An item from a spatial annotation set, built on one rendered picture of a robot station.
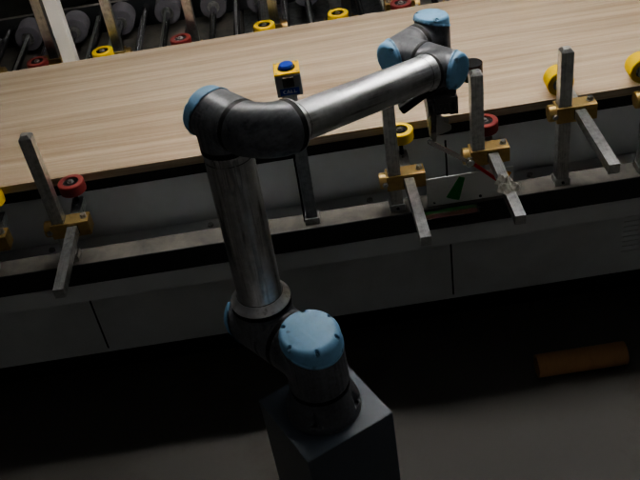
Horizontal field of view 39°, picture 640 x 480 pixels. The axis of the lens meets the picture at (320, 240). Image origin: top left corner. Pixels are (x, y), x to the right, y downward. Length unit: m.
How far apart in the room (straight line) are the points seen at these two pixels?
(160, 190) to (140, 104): 0.36
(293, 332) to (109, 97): 1.38
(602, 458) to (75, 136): 1.95
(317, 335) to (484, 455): 1.00
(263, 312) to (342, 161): 0.83
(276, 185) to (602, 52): 1.13
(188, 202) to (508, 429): 1.26
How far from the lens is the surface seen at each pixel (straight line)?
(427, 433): 3.00
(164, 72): 3.28
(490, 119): 2.72
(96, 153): 2.90
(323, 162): 2.85
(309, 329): 2.12
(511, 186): 2.51
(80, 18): 4.05
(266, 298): 2.16
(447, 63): 2.15
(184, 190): 2.89
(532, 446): 2.97
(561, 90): 2.62
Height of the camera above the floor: 2.34
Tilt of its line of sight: 38 degrees down
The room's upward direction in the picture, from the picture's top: 10 degrees counter-clockwise
